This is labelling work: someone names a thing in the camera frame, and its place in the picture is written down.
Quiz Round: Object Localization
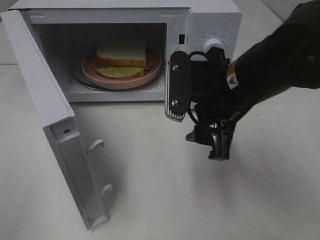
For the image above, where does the white microwave oven body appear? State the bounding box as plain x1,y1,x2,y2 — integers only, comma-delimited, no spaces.
7,0,242,104

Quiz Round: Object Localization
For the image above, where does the sandwich with lettuce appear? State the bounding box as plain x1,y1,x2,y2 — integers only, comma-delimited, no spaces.
95,41,152,78

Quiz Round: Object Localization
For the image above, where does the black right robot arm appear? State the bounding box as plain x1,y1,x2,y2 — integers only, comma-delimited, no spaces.
186,0,320,161

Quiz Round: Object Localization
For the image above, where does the pink round plate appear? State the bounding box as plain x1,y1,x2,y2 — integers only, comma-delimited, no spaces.
81,48,162,90

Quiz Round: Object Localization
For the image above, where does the glass microwave turntable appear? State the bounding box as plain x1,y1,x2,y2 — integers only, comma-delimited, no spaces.
73,72,164,91

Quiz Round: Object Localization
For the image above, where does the white microwave door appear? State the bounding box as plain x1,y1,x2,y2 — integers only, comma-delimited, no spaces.
0,10,108,230

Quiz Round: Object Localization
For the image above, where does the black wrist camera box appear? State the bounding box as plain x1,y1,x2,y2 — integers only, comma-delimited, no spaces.
165,51,213,122

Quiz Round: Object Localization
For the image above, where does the upper white power knob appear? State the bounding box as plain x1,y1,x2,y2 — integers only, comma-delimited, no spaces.
203,36,225,53

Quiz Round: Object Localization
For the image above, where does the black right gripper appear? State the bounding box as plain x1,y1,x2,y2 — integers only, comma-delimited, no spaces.
185,47,236,160

